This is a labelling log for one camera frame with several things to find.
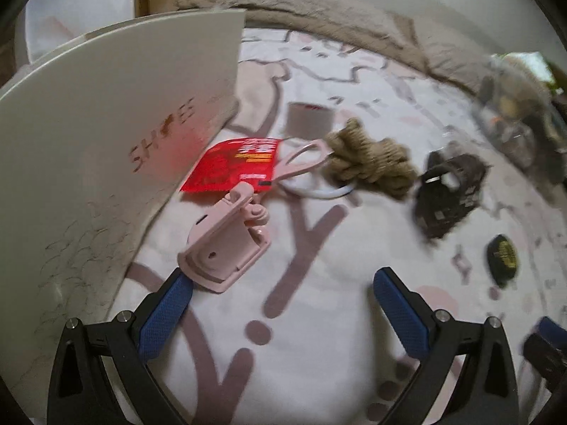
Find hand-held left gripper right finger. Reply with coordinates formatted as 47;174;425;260
373;267;519;425

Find beige rope bundle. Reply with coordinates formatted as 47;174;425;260
325;117;417;200

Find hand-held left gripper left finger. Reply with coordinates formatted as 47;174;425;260
48;268;193;425

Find red snack packet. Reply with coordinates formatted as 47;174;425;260
179;138;284;193

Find clear bag of things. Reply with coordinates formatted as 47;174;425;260
472;53;567;182

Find bunny print bedsheet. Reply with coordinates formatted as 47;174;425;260
111;27;567;425

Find beige fluffy blanket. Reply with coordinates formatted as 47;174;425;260
175;0;488;94

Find pink hole punch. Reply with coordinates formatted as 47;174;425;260
177;183;273;295

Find white paper bag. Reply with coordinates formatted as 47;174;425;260
24;0;136;63

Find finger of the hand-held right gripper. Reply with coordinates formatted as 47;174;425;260
523;334;567;390
538;316;567;341

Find black hair claw clip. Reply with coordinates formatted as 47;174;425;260
414;142;492;240

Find white tape roll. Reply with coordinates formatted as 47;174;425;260
286;102;333;140

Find white cardboard box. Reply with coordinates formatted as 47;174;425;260
0;8;246;425

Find white plastic ring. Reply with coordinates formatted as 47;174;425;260
283;172;355;201

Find black round tin gold label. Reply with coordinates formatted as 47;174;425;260
486;234;520;287

